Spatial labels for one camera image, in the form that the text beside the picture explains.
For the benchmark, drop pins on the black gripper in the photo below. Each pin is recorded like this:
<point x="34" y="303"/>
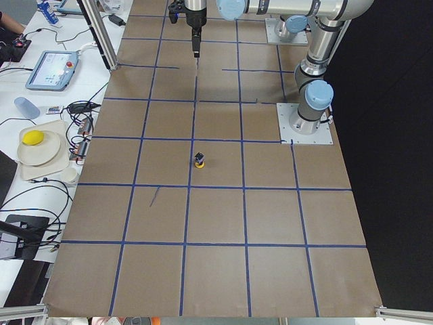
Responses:
<point x="195" y="23"/>

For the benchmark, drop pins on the yellow push button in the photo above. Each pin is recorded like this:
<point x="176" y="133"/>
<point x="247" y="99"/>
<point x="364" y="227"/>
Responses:
<point x="199" y="161"/>

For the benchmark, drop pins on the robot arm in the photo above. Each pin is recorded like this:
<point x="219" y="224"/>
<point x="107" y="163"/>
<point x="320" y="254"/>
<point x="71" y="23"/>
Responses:
<point x="281" y="48"/>

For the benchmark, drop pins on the black power adapter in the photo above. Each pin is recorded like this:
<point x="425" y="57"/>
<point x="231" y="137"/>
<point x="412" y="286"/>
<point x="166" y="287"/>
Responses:
<point x="116" y="20"/>

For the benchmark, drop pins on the blue teach pendant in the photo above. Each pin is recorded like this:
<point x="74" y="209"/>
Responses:
<point x="53" y="71"/>

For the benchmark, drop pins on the blue milk carton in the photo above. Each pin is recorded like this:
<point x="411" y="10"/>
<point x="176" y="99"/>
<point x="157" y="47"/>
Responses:
<point x="46" y="9"/>

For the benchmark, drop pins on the translucent blue plastic cup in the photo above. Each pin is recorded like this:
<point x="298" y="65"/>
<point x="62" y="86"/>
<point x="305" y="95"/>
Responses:
<point x="27" y="108"/>

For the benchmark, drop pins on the beige square tray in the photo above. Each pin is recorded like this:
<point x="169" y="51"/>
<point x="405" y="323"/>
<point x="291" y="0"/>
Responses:
<point x="56" y="164"/>

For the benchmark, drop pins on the white paper cup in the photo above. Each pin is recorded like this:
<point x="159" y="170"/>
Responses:
<point x="70" y="176"/>

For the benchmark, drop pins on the yellow lemon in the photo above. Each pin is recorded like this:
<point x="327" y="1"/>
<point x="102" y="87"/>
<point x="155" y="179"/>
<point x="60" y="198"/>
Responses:
<point x="32" y="138"/>

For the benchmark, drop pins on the beige round plate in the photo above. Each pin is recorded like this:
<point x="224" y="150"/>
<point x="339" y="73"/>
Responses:
<point x="41" y="153"/>

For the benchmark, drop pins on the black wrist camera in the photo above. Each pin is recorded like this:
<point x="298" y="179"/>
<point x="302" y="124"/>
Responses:
<point x="174" y="9"/>

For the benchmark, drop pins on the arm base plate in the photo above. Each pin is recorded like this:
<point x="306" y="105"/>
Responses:
<point x="290" y="31"/>
<point x="295" y="130"/>

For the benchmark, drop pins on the aluminium frame post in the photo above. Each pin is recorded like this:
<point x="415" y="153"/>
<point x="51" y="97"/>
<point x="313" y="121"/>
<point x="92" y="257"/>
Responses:
<point x="96" y="25"/>

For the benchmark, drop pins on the black camera stand base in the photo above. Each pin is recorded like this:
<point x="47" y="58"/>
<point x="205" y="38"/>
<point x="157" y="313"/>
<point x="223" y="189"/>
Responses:
<point x="21" y="236"/>

